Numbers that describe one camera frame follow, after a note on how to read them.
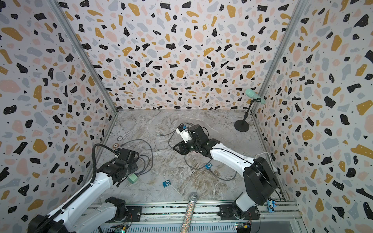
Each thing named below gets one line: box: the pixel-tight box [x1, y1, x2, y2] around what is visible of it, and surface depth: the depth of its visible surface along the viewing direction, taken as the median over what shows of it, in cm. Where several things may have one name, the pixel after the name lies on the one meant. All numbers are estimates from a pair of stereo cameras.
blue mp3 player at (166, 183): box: [162, 179, 172, 188], surface depth 85 cm
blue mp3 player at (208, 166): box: [204, 162, 213, 170], surface depth 93 cm
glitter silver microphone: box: [180, 192, 199, 233], surface depth 73 cm
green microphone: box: [245, 88, 267, 105], surface depth 88 cm
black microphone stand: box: [234, 98, 262, 133], surface depth 114 cm
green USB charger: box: [127, 173, 139, 184], surface depth 85 cm
